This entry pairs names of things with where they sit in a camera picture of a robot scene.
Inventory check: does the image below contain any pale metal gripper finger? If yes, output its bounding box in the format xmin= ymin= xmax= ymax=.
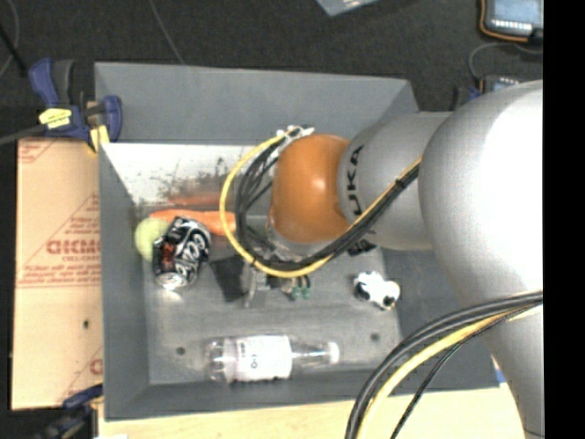
xmin=243 ymin=262 xmax=269 ymax=309

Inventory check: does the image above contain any black and white toy cow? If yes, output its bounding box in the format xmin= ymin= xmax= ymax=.
xmin=352 ymin=270 xmax=402 ymax=311

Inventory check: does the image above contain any crushed black soda can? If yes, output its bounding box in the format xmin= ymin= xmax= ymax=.
xmin=152 ymin=216 xmax=213 ymax=291

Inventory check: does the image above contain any clear plastic bottle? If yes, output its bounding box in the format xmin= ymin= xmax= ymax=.
xmin=204 ymin=334 xmax=342 ymax=384

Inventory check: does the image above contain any brown cardboard board, red print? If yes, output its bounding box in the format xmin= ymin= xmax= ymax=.
xmin=9 ymin=135 xmax=105 ymax=411

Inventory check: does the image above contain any orange toy carrot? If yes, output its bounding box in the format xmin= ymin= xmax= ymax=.
xmin=148 ymin=208 xmax=239 ymax=238

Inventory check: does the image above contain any green ball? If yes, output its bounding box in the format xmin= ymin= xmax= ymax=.
xmin=133 ymin=217 xmax=171 ymax=262

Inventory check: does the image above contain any grey metal bin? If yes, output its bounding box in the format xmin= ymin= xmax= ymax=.
xmin=93 ymin=60 xmax=500 ymax=420

